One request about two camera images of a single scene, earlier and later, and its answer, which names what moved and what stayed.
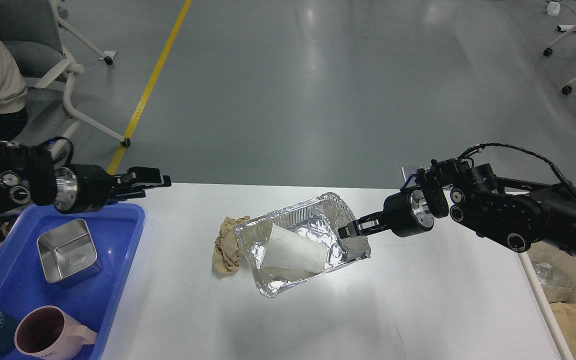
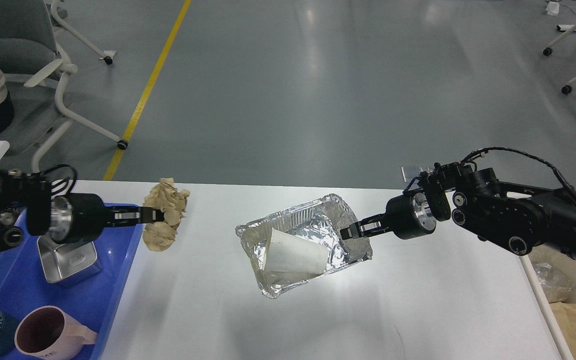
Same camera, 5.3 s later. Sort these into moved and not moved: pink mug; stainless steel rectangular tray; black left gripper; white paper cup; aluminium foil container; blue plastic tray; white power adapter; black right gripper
Moved: aluminium foil container; black left gripper
Not moved: blue plastic tray; white power adapter; pink mug; black right gripper; white paper cup; stainless steel rectangular tray
